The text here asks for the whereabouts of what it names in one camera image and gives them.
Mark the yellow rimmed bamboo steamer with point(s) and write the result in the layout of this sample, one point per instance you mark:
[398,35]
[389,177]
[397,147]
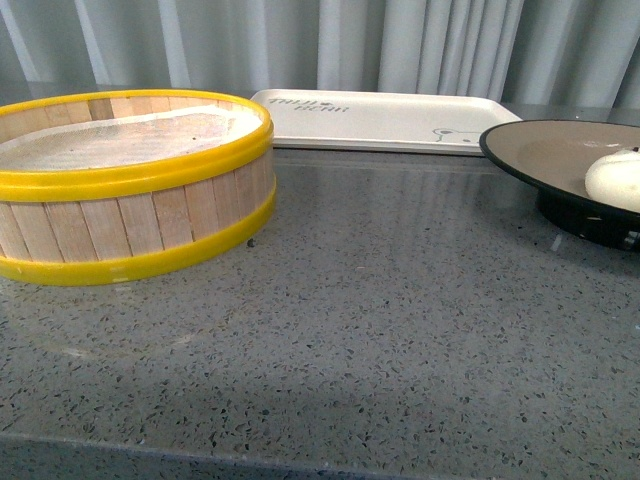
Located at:
[116,224]

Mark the beige plate black rim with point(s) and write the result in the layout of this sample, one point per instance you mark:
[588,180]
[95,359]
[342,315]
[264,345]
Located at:
[554,156]

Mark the grey pleated curtain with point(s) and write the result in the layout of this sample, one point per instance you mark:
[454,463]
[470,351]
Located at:
[578,53]

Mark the white rectangular bear tray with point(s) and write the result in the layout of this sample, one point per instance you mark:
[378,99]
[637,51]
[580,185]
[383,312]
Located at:
[385,122]

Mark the white steamed bun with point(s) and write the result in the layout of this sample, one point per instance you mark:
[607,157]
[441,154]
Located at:
[614,180]

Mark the white steamer liner cloth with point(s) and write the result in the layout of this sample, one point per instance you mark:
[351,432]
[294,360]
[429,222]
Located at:
[131,140]

